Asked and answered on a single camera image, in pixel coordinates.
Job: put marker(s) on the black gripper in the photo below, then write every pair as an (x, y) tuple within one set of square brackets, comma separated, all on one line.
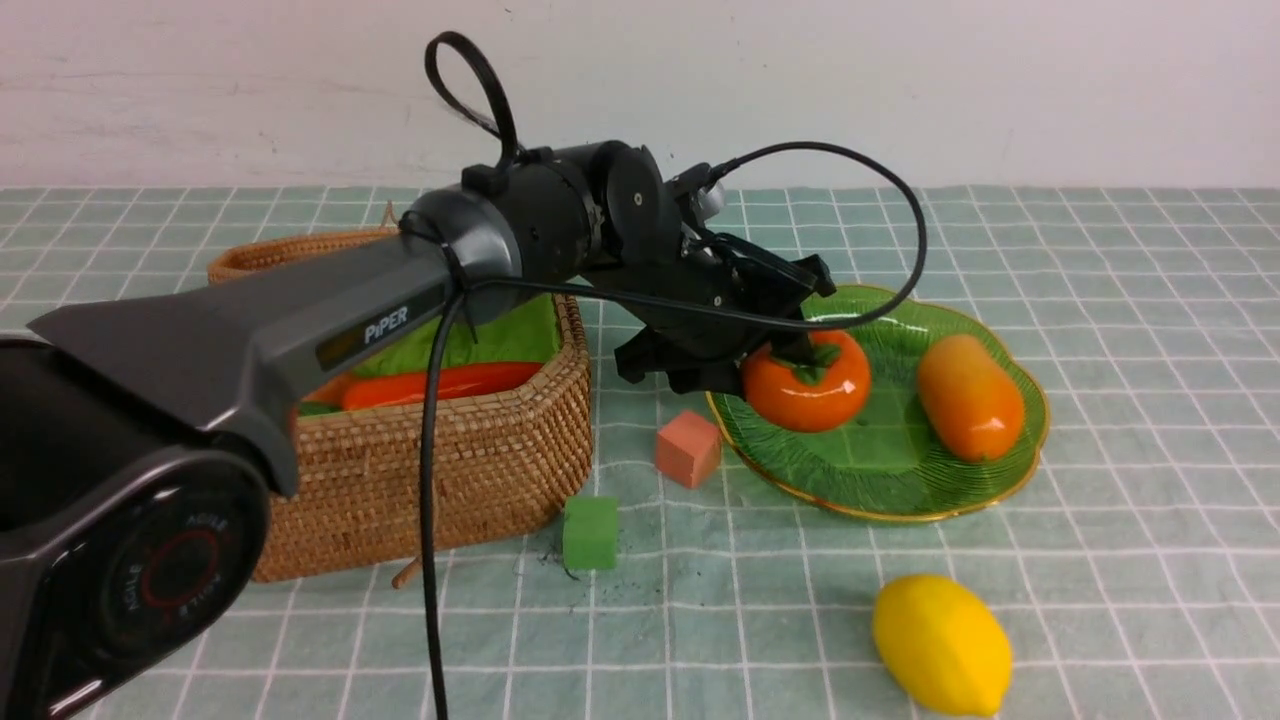
[(699, 353)]

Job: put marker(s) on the orange persimmon with green leaves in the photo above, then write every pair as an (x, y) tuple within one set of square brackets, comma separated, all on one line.
[(814, 397)]

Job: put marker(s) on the orange yellow mango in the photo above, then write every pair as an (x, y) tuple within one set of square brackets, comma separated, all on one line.
[(971, 401)]

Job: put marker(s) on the yellow lemon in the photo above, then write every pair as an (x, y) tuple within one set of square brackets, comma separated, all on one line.
[(942, 645)]

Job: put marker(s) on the red chili pepper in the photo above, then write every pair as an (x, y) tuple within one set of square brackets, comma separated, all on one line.
[(463, 381)]

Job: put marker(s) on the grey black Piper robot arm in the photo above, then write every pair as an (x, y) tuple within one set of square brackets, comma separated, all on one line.
[(143, 438)]

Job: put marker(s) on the salmon pink foam cube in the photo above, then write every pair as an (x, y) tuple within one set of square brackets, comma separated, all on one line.
[(688, 449)]

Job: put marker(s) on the green glass leaf plate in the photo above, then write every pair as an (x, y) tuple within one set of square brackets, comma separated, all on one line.
[(888, 463)]

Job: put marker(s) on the green foam cube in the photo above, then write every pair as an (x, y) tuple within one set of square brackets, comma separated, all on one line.
[(590, 530)]

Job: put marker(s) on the woven rattan basket green lining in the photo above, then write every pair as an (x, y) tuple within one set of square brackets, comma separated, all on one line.
[(503, 466)]

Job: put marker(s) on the teal checkered tablecloth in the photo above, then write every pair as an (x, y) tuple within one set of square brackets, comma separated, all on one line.
[(1136, 575)]

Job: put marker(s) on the woven rattan basket lid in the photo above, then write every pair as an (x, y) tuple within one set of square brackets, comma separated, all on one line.
[(254, 257)]

